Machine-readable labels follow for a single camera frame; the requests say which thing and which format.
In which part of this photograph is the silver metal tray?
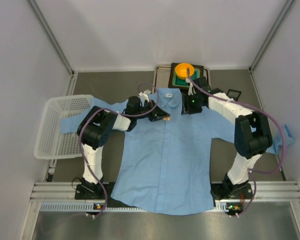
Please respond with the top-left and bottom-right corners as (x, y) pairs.
(153, 65), (211, 88)

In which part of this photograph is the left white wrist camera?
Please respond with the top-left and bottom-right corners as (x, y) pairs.
(138, 89), (151, 103)

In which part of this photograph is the red orange brooch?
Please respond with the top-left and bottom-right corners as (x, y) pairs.
(163, 116), (171, 121)

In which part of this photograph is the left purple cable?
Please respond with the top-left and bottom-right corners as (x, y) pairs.
(78, 82), (161, 219)

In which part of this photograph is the white slotted cable duct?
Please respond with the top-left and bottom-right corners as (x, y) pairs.
(40, 202), (239, 213)

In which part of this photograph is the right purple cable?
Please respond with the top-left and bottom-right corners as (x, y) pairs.
(186, 67), (288, 218)

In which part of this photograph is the black square plate stack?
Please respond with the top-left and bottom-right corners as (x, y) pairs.
(168, 62), (206, 91)

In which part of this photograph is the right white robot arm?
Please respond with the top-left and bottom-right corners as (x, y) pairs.
(181, 76), (273, 200)

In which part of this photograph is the orange plastic bowl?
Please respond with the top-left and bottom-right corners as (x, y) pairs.
(174, 62), (195, 80)

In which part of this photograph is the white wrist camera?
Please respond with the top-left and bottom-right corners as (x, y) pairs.
(138, 89), (151, 103)
(188, 82), (196, 96)

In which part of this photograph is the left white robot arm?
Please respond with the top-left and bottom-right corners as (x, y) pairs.
(77, 93), (171, 193)

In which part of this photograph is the purple cable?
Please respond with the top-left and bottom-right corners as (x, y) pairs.
(78, 82), (161, 219)
(186, 67), (288, 218)

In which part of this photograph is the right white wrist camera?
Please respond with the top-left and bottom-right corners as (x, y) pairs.
(188, 82), (196, 96)

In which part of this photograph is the green square plate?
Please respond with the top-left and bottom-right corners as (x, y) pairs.
(172, 68), (201, 87)

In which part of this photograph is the small black brooch box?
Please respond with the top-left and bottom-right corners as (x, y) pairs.
(226, 89), (242, 102)

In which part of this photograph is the light blue button shirt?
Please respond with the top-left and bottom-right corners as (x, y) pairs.
(59, 87), (297, 216)

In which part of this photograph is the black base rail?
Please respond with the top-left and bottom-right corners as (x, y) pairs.
(74, 179), (253, 210)

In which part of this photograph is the white plastic basket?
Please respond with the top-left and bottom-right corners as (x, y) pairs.
(34, 94), (93, 160)

